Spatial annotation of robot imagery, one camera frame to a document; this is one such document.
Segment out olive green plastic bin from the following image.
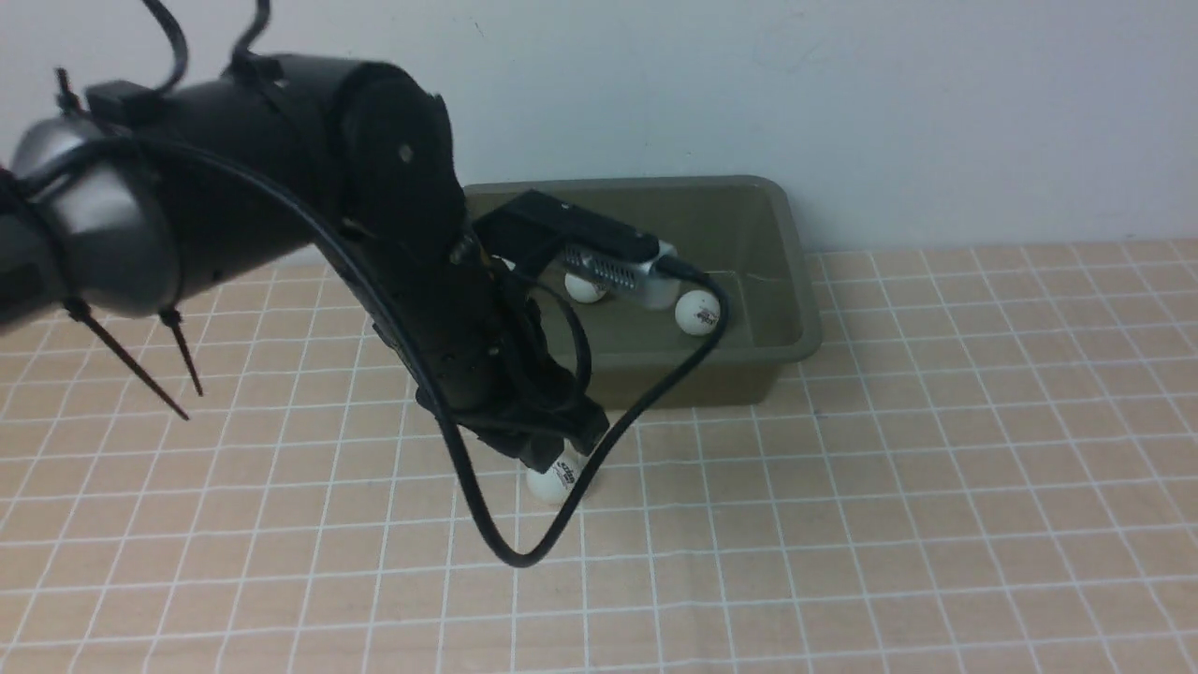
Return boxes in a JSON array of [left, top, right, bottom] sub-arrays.
[[465, 175, 823, 409]]

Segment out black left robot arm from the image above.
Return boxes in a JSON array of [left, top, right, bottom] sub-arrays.
[[4, 54, 609, 470]]

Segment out black camera cable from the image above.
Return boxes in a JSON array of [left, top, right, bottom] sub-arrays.
[[56, 140, 731, 569]]

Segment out plain white ball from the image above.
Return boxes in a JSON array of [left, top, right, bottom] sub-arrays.
[[563, 273, 609, 304]]

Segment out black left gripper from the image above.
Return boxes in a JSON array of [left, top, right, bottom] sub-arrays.
[[339, 221, 610, 470]]

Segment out white ball with small mark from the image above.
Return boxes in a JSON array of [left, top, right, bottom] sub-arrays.
[[673, 289, 724, 338]]

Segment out white ball with black logo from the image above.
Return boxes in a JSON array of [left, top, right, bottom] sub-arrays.
[[524, 449, 585, 506]]

